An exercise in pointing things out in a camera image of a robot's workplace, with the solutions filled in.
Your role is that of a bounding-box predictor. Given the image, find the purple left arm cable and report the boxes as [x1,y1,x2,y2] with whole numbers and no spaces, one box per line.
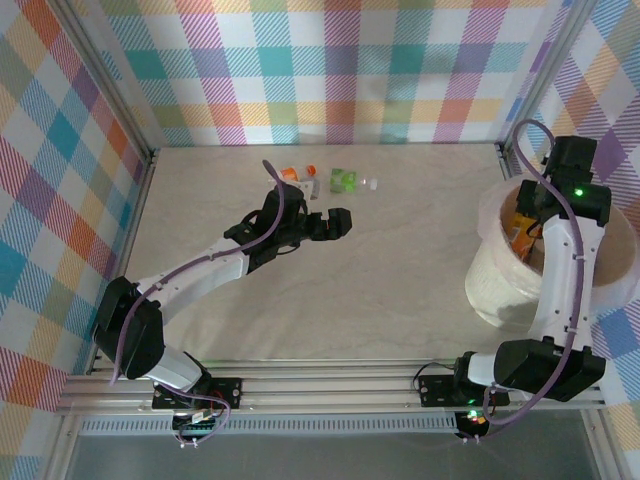
[108,158,294,386]

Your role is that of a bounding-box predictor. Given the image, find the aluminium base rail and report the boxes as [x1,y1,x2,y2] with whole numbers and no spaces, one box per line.
[53,357,609,417]

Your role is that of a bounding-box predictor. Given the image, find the green controller board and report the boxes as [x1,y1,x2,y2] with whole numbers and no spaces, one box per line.
[171,408,224,449]

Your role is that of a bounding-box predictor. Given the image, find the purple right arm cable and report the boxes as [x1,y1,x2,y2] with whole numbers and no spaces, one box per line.
[482,118,587,426]

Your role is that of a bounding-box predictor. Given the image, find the aluminium table edge rail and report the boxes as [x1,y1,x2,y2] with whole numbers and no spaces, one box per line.
[87,147,161,374]
[493,141,521,181]

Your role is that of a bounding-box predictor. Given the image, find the clear bottle orange label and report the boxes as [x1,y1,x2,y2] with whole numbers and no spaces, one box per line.
[269,164,321,184]

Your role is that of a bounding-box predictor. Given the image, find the clear bottle green label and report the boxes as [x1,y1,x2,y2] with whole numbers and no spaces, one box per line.
[329,167,380,195]

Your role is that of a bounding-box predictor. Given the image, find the aluminium frame post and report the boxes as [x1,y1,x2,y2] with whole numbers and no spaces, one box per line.
[498,0,599,154]
[47,0,159,161]

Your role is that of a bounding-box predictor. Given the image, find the grey slotted cable duct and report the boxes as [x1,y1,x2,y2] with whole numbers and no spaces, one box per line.
[77,417,460,437]

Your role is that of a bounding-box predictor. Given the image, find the orange juice bottle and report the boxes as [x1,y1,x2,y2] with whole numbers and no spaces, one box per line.
[510,212,542,261]

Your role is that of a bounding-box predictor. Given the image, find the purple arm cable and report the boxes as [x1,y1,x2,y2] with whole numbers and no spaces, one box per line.
[108,158,294,386]
[482,118,587,426]

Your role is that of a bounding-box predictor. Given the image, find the round white bin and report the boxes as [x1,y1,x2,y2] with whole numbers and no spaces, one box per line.
[463,180,640,332]

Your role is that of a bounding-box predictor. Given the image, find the controller board with lights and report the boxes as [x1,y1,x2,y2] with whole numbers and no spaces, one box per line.
[457,407,494,444]

